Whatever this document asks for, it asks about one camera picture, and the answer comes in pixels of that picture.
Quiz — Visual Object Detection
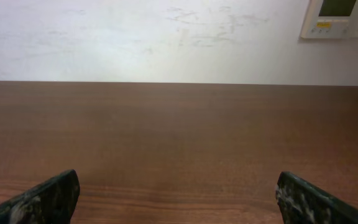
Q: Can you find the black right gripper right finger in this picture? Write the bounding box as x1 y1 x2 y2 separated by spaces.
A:
275 171 358 224

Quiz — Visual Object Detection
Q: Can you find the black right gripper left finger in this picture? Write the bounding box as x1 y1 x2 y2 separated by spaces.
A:
0 169 80 224

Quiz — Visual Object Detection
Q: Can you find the white wall thermostat panel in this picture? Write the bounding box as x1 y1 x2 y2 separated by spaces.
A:
300 0 358 39

